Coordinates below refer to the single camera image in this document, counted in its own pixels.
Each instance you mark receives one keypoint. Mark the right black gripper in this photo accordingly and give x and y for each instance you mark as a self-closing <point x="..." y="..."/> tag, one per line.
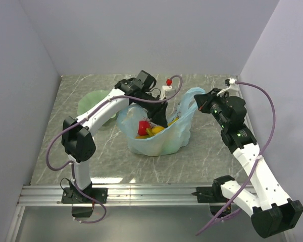
<point x="203" y="100"/>

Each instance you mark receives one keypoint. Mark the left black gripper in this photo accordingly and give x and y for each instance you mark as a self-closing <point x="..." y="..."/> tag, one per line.
<point x="158" y="115"/>

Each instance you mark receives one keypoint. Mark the yellow fake banana bunch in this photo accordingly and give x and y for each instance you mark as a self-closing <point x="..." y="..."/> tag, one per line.
<point x="152" y="131"/>

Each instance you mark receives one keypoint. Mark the red fake apple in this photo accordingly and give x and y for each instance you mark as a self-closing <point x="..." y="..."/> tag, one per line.
<point x="143" y="125"/>

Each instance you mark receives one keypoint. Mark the light blue plastic bag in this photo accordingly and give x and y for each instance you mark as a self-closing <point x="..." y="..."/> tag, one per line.
<point x="168" y="141"/>

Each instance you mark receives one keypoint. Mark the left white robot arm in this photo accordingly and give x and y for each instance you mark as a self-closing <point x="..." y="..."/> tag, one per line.
<point x="77" y="138"/>

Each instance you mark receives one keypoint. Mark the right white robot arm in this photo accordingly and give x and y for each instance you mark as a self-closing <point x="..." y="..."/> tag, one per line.
<point x="271" y="209"/>

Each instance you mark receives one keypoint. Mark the light green wavy plate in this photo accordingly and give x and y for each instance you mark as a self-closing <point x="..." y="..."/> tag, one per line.
<point x="90" y="100"/>

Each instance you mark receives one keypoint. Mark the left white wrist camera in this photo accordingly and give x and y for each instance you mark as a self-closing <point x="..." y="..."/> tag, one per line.
<point x="167" y="90"/>

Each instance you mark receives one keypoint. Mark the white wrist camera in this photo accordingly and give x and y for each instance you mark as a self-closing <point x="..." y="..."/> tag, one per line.
<point x="231" y="85"/>
<point x="167" y="90"/>

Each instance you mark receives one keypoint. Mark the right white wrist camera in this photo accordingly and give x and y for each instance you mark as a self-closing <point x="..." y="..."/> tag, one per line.
<point x="231" y="85"/>

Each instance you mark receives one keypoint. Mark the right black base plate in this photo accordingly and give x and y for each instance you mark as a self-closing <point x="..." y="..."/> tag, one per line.
<point x="212" y="194"/>

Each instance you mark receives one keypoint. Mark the aluminium rail frame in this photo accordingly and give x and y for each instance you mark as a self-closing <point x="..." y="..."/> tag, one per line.
<point x="128" y="212"/>

